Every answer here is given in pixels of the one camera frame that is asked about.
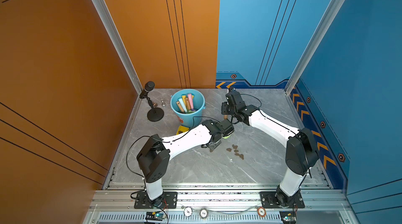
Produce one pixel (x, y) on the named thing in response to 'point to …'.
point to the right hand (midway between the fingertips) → (225, 105)
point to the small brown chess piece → (155, 104)
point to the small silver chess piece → (163, 104)
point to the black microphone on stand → (156, 113)
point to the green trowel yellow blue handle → (192, 97)
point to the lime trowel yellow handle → (183, 96)
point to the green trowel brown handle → (188, 104)
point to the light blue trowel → (182, 104)
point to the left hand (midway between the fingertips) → (210, 138)
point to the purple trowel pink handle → (190, 100)
